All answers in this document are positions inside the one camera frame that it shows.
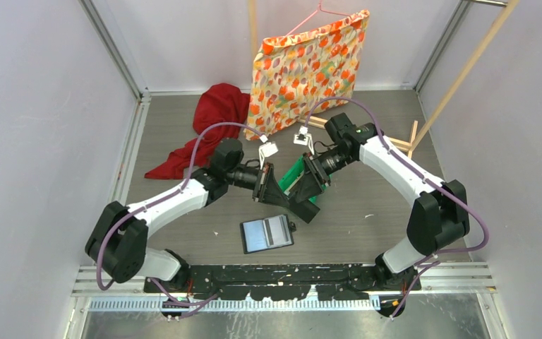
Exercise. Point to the green plastic bin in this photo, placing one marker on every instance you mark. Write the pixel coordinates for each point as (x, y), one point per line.
(296, 169)

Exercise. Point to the black card holder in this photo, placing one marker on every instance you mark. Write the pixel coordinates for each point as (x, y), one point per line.
(267, 233)

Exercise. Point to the floral orange gift bag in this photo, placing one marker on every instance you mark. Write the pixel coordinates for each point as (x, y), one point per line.
(305, 72)

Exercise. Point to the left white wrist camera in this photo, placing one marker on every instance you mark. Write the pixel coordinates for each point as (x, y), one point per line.
(266, 149)

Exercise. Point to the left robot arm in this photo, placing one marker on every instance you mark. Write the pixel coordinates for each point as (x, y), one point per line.
(118, 243)

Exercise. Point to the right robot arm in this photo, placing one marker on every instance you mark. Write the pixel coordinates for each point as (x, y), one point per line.
(437, 217)

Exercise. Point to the wooden rack frame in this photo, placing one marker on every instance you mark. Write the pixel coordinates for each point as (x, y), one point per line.
(421, 47)

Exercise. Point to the pink wire hanger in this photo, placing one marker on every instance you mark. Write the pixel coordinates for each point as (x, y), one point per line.
(319, 9)

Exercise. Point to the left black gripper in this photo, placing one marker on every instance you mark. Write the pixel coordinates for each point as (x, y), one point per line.
(274, 194)

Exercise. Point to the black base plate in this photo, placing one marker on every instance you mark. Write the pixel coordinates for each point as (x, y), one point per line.
(345, 281)

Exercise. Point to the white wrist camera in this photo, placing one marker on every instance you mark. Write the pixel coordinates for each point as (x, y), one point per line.
(266, 149)
(304, 139)

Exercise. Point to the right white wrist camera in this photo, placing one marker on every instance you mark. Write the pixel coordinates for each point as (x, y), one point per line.
(304, 139)

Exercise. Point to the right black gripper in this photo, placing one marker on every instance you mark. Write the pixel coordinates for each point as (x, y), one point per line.
(311, 184)

